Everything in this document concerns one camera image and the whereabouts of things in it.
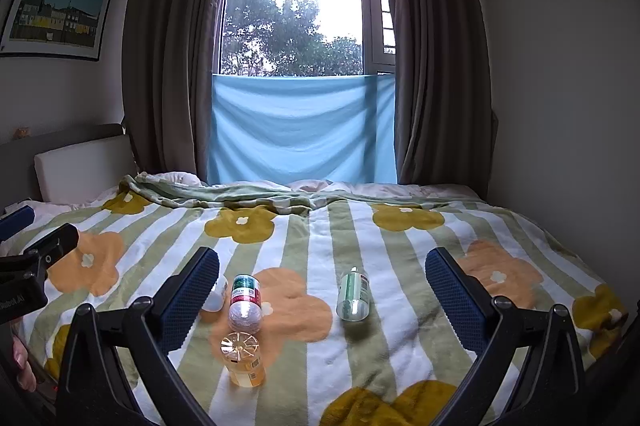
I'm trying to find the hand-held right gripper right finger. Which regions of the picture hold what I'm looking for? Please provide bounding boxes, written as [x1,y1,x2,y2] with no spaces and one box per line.
[424,247,589,426]

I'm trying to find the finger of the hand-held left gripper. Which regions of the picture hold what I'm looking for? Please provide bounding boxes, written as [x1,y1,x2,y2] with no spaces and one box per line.
[0,205,37,243]
[0,223,81,279]

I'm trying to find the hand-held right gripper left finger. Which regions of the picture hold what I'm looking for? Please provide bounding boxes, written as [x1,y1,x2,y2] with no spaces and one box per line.
[54,247,221,426]

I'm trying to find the person's left hand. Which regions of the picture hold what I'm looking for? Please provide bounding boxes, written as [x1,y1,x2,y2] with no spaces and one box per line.
[9,335,39,394]

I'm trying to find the small white bottle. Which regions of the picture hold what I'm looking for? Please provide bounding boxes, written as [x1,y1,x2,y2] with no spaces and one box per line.
[200,275,230,313]

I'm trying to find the grey bed headboard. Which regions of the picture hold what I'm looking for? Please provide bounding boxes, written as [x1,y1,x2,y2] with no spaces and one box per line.
[0,122,139,208]

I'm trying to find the clear bottle green red label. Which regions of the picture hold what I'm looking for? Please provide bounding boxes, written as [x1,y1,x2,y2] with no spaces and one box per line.
[228,274,265,335]

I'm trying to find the white cushion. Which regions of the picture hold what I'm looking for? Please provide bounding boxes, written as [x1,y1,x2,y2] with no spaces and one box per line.
[33,133,140,203]

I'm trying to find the amber liquid bottle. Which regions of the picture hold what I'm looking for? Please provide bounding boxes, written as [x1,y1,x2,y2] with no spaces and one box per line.
[220,331,267,389]

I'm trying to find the striped floral blanket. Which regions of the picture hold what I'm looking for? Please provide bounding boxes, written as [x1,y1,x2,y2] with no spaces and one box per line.
[5,173,632,426]

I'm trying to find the light blue cloth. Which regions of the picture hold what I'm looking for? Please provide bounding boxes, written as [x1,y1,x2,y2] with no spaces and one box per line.
[207,73,399,185]

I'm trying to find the framed picture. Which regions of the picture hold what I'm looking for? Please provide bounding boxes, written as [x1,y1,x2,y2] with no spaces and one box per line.
[0,0,115,62]

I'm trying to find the brown curtain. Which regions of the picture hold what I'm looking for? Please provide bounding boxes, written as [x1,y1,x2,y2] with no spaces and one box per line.
[122,0,239,187]
[382,0,501,187]

